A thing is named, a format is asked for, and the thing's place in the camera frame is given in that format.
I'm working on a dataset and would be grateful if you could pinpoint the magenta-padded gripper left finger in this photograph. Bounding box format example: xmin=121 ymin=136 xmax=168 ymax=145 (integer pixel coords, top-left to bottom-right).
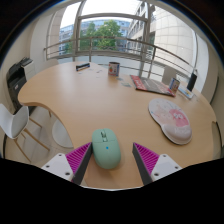
xmin=40 ymin=141 xmax=94 ymax=186

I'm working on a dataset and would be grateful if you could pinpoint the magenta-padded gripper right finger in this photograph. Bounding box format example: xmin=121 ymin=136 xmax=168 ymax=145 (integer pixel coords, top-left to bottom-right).
xmin=131 ymin=142 xmax=184 ymax=186

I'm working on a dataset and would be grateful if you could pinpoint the round pink white mouse pad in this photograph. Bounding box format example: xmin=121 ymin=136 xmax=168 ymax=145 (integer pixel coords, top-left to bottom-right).
xmin=147 ymin=97 xmax=193 ymax=146

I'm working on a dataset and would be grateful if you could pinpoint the grey metal balcony railing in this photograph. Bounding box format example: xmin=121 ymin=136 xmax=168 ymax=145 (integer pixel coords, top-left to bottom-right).
xmin=43 ymin=35 xmax=198 ymax=79

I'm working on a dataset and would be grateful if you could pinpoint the mint green computer mouse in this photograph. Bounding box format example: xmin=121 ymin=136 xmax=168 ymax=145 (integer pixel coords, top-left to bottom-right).
xmin=91 ymin=128 xmax=122 ymax=170

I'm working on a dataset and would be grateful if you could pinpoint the black stapler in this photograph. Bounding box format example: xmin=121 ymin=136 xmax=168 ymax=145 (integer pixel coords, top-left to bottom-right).
xmin=75 ymin=62 xmax=91 ymax=72

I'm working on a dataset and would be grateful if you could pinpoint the white chair with wooden legs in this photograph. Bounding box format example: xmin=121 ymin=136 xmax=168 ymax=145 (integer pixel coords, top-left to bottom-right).
xmin=0 ymin=103 xmax=51 ymax=164

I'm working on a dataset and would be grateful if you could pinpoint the white mug with blue print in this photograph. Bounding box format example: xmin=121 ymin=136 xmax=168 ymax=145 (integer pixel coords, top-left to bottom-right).
xmin=107 ymin=61 xmax=121 ymax=78

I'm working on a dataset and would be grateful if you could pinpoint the black and white printer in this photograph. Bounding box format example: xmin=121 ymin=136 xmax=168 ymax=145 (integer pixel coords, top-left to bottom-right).
xmin=5 ymin=57 xmax=37 ymax=113

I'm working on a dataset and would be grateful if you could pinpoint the white round table base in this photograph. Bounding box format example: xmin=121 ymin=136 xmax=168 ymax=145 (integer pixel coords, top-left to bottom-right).
xmin=51 ymin=118 xmax=75 ymax=149

